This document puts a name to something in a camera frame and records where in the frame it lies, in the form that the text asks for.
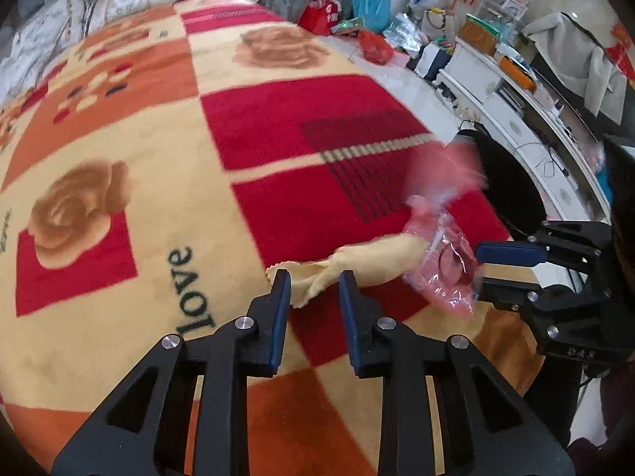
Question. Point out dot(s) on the embroidered white pillow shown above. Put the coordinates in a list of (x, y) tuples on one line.
[(48, 33)]

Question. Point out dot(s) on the white tv cabinet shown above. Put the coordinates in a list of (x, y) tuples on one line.
[(540, 128)]

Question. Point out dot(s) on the teal gift bag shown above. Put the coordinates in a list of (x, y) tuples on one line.
[(376, 14)]

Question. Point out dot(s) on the red gift bag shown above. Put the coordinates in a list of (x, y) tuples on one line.
[(320, 16)]

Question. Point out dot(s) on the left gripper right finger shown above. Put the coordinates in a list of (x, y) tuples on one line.
[(486, 427)]

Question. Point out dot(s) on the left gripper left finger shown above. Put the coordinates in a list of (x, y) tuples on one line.
[(180, 389)]

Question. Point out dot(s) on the red orange patterned blanket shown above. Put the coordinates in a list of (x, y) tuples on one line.
[(154, 176)]

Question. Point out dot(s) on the grey cloth on cabinet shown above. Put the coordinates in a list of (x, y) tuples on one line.
[(580, 63)]

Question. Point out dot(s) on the pink clear plastic wrapper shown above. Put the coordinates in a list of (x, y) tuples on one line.
[(446, 274)]

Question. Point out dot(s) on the red plastic bag on floor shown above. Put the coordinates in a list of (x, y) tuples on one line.
[(374, 47)]

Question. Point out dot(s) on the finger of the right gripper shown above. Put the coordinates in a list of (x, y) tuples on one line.
[(574, 245), (511, 296)]

